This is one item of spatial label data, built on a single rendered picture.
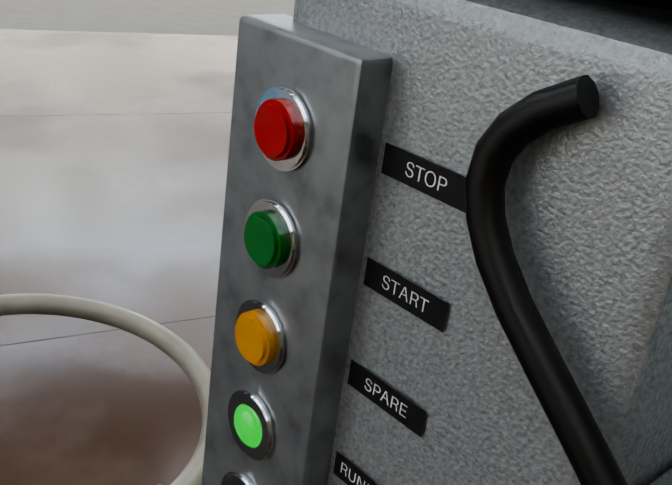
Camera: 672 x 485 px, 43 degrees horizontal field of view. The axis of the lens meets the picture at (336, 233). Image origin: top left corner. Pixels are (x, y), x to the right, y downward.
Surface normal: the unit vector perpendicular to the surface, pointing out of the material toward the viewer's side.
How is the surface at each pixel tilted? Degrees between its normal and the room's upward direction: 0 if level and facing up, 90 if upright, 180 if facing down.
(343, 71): 90
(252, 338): 90
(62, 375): 0
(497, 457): 90
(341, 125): 90
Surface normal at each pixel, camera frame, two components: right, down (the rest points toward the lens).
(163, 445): 0.13, -0.91
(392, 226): -0.74, 0.18
